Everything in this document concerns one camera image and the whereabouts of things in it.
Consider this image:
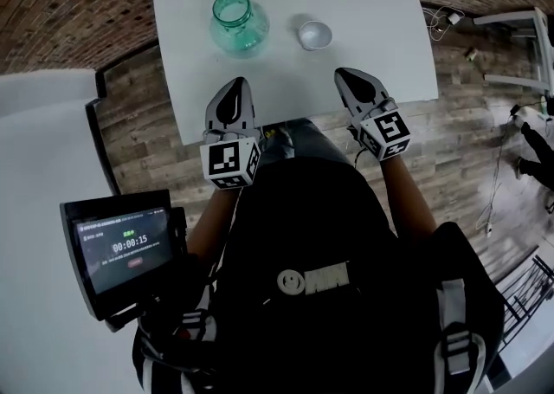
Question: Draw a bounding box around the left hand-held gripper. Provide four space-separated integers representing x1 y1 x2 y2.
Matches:
199 77 263 191

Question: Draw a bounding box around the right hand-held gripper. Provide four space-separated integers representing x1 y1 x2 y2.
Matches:
333 67 412 163

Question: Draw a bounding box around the small metal bowl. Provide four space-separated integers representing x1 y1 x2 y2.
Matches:
297 19 334 53

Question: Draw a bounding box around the green glass jar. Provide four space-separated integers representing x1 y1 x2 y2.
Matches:
209 0 271 59

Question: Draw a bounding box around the person's right forearm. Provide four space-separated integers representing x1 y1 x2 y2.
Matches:
378 158 438 240

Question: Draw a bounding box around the person's left forearm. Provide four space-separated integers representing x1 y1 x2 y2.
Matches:
188 186 242 262

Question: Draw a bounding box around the person's left shoe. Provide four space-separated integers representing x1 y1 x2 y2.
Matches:
262 123 290 142

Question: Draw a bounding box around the person's left leg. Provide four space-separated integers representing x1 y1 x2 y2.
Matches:
258 139 298 166

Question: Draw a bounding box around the person's leg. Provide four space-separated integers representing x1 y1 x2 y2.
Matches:
258 139 298 166
285 118 357 168

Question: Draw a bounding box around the person's right leg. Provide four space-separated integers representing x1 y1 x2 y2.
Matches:
285 118 357 168

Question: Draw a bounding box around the white table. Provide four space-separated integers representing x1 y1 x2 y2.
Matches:
150 0 441 147
471 5 554 95

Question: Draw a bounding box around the white charger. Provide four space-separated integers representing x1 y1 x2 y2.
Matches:
425 5 467 42

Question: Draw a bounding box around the person's black shirt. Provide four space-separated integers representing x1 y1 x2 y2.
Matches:
132 156 507 394

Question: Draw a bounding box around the black tablet screen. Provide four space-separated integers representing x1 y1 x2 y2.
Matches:
59 188 177 323

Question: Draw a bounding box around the thin black floor cable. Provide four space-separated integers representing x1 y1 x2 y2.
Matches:
486 121 520 211

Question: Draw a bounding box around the white cable with plug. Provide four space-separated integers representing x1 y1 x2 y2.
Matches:
474 182 506 240

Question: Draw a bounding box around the grey backpack strap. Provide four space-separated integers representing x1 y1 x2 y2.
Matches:
132 307 217 394
434 277 488 394

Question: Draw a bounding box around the black wire rack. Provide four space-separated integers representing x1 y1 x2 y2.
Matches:
493 253 554 344

